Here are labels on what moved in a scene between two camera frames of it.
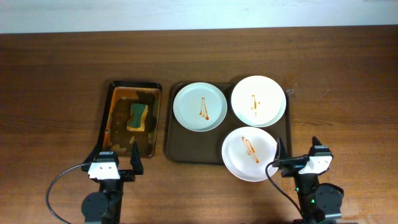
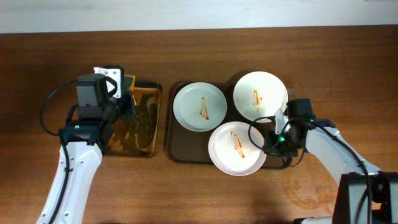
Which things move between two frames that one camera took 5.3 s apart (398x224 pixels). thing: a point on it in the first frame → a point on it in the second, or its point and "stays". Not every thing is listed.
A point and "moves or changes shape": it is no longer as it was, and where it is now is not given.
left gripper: x=126 y=175 → x=128 y=104
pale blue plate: x=199 y=107 stays
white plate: x=259 y=101 moves or changes shape
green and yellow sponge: x=136 y=122 → x=128 y=83
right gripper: x=289 y=170 → x=288 y=134
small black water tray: x=132 y=114 stays
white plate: x=246 y=152 moves or changes shape
